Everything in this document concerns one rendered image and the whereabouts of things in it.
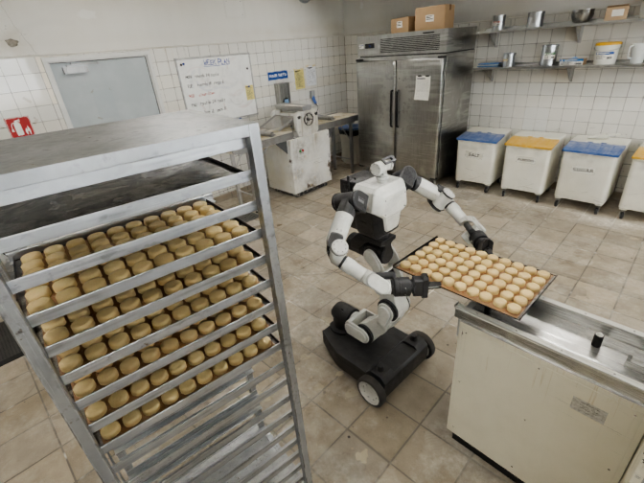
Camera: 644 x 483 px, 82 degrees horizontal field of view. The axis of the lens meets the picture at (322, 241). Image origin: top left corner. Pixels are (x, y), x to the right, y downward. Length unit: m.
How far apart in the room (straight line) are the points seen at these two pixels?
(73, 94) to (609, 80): 5.99
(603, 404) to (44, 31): 5.15
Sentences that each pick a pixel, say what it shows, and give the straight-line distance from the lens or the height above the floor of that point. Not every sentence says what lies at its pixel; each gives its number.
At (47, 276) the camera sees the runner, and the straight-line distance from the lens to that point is 0.99.
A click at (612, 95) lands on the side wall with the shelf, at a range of 5.71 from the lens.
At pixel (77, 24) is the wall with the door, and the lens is 5.09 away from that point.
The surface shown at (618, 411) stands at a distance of 1.77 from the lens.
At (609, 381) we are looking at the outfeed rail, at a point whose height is 0.87.
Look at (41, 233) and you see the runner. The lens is 0.95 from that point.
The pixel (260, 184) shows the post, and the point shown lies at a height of 1.66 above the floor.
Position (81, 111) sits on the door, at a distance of 5.06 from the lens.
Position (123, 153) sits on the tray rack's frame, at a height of 1.81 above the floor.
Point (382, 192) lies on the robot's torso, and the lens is 1.88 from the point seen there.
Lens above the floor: 1.98
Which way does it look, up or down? 28 degrees down
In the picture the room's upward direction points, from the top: 5 degrees counter-clockwise
